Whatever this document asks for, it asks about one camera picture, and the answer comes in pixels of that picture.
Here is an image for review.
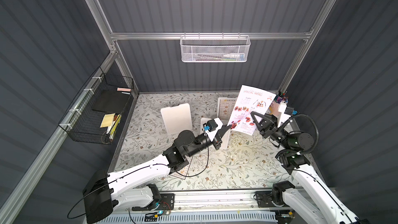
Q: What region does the pink special menu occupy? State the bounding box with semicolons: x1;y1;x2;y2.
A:
228;85;276;135

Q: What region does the black wire wall basket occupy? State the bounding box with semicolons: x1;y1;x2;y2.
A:
59;69;134;145

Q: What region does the white tube in basket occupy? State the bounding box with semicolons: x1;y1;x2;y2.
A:
222;53;247;62

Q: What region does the pink eraser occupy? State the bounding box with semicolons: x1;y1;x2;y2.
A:
117;88;132;92

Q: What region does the dim sum menu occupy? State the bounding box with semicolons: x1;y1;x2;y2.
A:
169;161;190;180
217;97;237;122

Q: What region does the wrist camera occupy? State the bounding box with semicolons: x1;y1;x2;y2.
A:
203;118;223;141
277;102;294;127

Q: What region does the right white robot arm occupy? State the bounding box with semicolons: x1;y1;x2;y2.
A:
251;112;369;224

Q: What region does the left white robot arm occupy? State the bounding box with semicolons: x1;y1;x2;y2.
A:
81;119;231;224

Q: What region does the yellow patterned roll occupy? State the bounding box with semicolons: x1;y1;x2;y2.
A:
106;114;121;140

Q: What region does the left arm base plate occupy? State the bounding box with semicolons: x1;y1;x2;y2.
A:
132;194;175;211

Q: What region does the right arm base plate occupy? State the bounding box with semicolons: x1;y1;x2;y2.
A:
253;190;290;208

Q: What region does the pink pen cup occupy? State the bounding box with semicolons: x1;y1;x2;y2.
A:
269;95;287;117

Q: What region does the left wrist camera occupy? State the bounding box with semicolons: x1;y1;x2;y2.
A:
203;118;223;141

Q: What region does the yellow sticky notepad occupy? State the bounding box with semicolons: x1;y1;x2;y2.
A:
100;113;115;128

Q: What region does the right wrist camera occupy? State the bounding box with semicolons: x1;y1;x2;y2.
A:
277;102;294;127

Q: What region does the white rack panel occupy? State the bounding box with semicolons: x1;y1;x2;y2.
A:
200;117;231;150
217;97;239;125
161;103;193;135

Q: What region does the white wire mesh basket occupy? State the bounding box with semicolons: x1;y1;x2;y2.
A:
179;34;251;63

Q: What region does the black notebook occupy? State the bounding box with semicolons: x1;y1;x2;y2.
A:
91;90;131;114

